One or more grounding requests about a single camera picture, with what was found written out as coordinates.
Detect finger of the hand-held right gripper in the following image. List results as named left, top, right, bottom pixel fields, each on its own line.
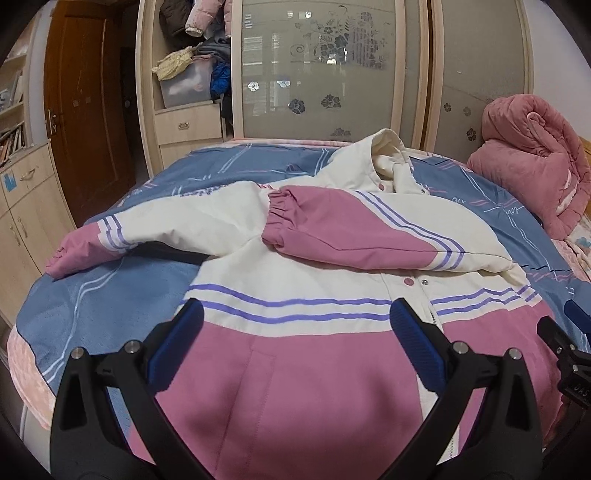
left=567, top=300, right=591, bottom=332
left=537, top=315, right=579, bottom=366

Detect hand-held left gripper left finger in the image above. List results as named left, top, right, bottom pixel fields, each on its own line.
left=50, top=298, right=205, bottom=480

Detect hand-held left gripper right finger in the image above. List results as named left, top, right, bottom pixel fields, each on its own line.
left=383, top=298, right=542, bottom=480

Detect pink and white jacket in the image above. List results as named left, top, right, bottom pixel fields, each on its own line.
left=46, top=128, right=566, bottom=480

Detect grey clothes pile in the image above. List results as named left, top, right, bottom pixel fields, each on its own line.
left=191, top=37, right=232, bottom=65

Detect blue patterned bed sheet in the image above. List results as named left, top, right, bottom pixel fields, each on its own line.
left=7, top=138, right=591, bottom=430

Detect pink quilt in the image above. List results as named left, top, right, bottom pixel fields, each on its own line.
left=466, top=93, right=591, bottom=241

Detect beige cabinet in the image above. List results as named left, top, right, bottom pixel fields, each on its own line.
left=0, top=141, right=77, bottom=324

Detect beige wardrobe drawer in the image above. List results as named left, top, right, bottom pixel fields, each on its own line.
left=154, top=102, right=227, bottom=145

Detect brown wooden door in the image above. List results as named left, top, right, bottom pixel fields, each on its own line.
left=44, top=0, right=148, bottom=227

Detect clear plastic storage bin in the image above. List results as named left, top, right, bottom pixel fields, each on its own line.
left=159, top=60, right=215, bottom=109

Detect row of books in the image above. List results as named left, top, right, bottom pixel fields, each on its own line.
left=0, top=124, right=25, bottom=167

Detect blue garment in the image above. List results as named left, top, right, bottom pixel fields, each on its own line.
left=210, top=61, right=232, bottom=99

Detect beige wardrobe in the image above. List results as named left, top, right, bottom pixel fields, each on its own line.
left=135, top=0, right=536, bottom=171

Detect frosted glass sliding door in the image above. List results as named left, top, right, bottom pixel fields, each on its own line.
left=429, top=0, right=532, bottom=162
left=231, top=0, right=430, bottom=144

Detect yellow cloth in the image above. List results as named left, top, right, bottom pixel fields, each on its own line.
left=152, top=47, right=199, bottom=81

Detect beige bookshelf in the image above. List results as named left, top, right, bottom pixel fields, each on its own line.
left=0, top=51, right=35, bottom=167

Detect dark hanging jacket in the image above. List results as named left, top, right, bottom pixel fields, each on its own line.
left=159, top=0, right=195, bottom=38

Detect pink hanging coat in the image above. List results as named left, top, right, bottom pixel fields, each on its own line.
left=185, top=0, right=234, bottom=38

